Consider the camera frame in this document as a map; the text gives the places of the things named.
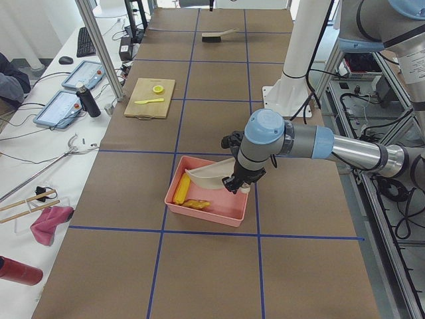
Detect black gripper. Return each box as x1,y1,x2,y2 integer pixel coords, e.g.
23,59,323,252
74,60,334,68
221,131,266,194

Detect white plastic dustpan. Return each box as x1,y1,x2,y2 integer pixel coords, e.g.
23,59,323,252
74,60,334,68
185,158,236,190

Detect toy ginger root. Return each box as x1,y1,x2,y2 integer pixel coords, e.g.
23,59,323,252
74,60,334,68
182,199,211,210

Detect toy yellow corn cob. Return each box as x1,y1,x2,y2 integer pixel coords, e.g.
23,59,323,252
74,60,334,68
173,173,191,205

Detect white brush with black bristles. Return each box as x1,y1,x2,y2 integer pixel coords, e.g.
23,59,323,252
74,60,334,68
201,28,239,43

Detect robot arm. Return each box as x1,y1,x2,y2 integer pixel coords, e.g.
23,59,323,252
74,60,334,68
222,1,424,193

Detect pink plastic bin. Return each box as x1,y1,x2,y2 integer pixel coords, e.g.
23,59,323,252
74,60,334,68
165,156,250,227

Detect yellow plastic knife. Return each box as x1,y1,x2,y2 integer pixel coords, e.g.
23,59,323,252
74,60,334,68
134,98,165,105

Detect wooden cutting board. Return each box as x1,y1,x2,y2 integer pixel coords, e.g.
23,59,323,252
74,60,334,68
124,78,175,119

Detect toy lemon slices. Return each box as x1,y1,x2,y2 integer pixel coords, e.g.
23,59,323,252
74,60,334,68
152,85,165,94

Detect metal grabber tool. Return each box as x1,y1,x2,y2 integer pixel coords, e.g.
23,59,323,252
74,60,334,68
0,133,100,203

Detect black water bottle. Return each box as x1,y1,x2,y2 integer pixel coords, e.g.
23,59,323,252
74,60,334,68
76,82,101,118

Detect black power adapter box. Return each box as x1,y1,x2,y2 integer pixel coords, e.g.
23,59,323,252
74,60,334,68
119,37,133,61

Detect far teach pendant tablet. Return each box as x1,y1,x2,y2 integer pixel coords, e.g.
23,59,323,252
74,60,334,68
62,60,104,90

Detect teach pendant tablet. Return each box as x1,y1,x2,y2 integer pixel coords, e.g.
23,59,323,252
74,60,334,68
62,60,104,90
33,90,82,129

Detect near teach pendant tablet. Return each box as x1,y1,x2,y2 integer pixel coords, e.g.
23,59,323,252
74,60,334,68
33,90,82,129

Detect pink cloth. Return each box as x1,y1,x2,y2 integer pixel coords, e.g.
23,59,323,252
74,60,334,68
30,206,74,247

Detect black keyboard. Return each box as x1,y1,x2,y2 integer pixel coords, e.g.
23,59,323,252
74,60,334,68
76,27,96,58

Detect black computer mouse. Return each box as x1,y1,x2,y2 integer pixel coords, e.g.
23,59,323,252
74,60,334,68
58,56,74,65

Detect wooden sticks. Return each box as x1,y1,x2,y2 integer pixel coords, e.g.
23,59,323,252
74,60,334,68
1,189,60,224

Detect red water bottle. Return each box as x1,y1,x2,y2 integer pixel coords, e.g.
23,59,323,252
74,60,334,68
1,256,43,286

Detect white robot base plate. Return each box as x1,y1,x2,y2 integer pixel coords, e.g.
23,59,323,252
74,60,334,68
262,84,309,119

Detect aluminium frame post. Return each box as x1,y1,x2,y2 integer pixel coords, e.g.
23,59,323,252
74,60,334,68
75,0,124,102

